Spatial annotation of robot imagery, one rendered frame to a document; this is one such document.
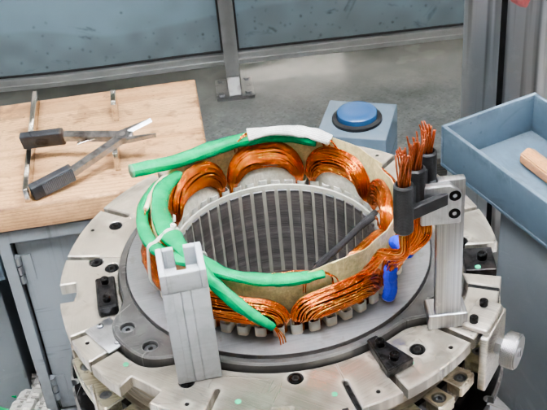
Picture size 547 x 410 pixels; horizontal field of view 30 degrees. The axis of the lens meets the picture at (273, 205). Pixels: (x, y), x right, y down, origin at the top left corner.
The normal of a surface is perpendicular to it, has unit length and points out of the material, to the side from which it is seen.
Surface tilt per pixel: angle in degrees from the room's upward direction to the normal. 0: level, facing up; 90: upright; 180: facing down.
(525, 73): 90
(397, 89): 0
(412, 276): 0
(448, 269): 90
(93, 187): 0
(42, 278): 90
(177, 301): 90
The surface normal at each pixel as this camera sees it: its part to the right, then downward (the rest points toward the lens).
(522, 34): -0.52, 0.53
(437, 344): -0.07, -0.81
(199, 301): 0.19, 0.56
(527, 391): -0.88, 0.33
